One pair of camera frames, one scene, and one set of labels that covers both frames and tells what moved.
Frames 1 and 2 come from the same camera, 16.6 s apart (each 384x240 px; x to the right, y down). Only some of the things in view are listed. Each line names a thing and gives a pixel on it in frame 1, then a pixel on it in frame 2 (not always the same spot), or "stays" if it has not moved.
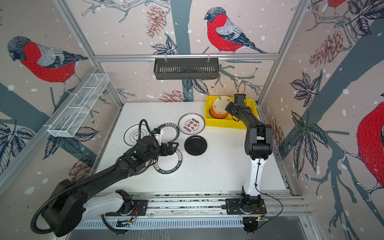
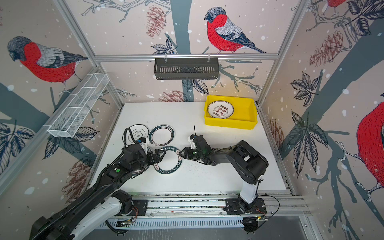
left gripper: [171, 151] -> [154, 160]
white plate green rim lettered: [169, 164] stays
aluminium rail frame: [279, 204] stays
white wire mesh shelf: [78, 104] stays
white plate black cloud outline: [131, 135] stays
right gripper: [230, 106] -> [188, 153]
